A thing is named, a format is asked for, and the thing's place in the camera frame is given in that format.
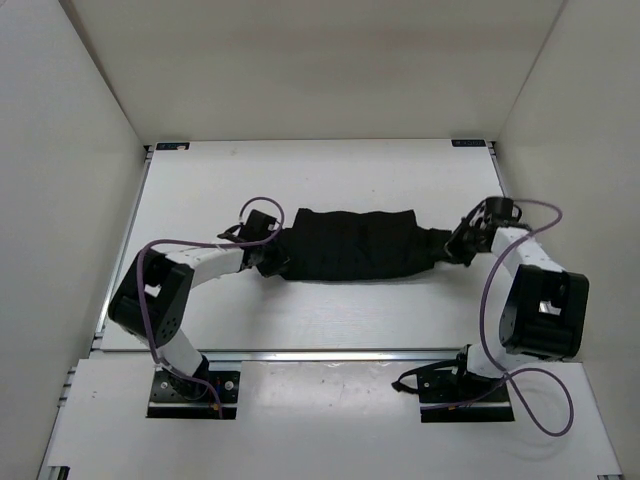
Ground black pleated skirt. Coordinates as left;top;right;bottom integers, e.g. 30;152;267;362
277;208;452;282

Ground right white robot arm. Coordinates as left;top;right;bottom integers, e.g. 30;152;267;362
392;227;590;408

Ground left blue table label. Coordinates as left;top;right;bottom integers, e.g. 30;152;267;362
155;142;190;151

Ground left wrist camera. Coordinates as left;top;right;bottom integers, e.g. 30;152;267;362
239;210;279;242

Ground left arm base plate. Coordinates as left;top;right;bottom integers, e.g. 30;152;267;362
146;363;241;420

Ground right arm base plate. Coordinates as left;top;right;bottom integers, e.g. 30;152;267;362
417;367;515;424

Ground blue table label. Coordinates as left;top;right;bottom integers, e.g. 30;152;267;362
451;139;486;148
155;142;190;151

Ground right blue table label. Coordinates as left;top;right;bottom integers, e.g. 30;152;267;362
451;139;486;148

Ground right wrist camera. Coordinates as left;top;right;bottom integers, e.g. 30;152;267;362
481;197;522;223

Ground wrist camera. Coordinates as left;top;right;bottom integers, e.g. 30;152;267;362
239;210;279;242
481;197;522;223

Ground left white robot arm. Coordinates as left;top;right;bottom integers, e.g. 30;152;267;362
108;236;289;402

